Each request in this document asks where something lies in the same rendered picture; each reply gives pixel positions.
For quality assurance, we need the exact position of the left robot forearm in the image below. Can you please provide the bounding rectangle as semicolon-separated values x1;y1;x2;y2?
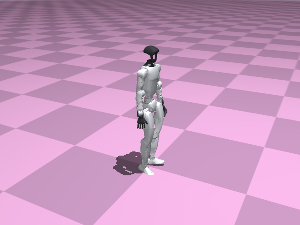
156;86;163;103

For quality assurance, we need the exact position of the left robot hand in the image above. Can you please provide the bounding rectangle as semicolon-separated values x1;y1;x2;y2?
162;99;167;117

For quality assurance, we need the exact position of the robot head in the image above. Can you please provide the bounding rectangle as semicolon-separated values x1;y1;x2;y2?
143;45;159;67

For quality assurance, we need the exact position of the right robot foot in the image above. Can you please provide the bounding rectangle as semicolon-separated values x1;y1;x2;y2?
138;164;154;175

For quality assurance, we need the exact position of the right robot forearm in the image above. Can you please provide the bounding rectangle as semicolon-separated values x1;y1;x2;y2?
136;91;143;116

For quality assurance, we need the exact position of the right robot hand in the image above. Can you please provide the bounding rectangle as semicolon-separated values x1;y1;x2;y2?
137;112;148;129

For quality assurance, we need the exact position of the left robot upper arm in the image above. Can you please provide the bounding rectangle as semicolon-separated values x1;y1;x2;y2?
157;64;162;89

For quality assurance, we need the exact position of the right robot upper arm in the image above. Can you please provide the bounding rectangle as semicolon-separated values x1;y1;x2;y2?
136;68;148;97

